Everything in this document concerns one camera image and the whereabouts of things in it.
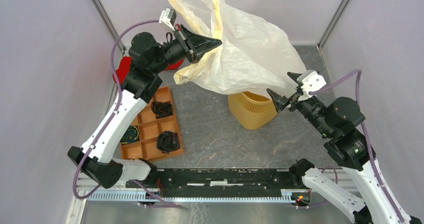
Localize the cream plastic trash bag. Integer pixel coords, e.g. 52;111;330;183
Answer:
168;0;306;96

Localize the yellow mesh trash bin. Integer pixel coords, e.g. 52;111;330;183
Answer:
227;92;277;130

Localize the dark blue-yellow rolled bag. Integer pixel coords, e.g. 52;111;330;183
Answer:
120;125;140;145

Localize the black rolled bag upper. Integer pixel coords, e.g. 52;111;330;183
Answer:
151;101;173;119

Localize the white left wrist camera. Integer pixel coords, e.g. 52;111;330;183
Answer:
159;8;177;32

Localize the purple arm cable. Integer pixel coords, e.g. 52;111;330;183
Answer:
308;69;407;223
72;19;162;200

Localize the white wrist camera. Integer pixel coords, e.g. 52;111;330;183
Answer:
295;70;326;101
159;8;177;32

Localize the black rolled bag lower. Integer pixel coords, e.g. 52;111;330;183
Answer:
156;131;181;154

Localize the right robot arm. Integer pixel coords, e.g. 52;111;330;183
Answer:
267;69;420;223

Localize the black rolled bag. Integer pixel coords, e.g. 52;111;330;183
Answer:
151;101;173;119
156;131;181;154

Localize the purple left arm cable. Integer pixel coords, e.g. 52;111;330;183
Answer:
72;19;162;200

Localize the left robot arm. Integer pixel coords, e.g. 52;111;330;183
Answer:
67;25;222;188

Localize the orange compartment tray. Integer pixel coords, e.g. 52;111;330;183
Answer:
120;86;184;162

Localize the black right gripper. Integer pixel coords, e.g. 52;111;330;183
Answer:
266;87;334;135

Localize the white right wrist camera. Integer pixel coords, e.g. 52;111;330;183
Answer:
295;70;326;101

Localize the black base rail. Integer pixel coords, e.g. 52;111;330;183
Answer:
125;159;314;198

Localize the red cloth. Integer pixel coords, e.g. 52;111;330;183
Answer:
116;56;184;84

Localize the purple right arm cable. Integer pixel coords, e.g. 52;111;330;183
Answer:
308;69;407;223

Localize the white slotted cable duct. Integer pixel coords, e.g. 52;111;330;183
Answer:
88;189;295;204

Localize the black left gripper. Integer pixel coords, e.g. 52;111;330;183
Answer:
150;24;223;74

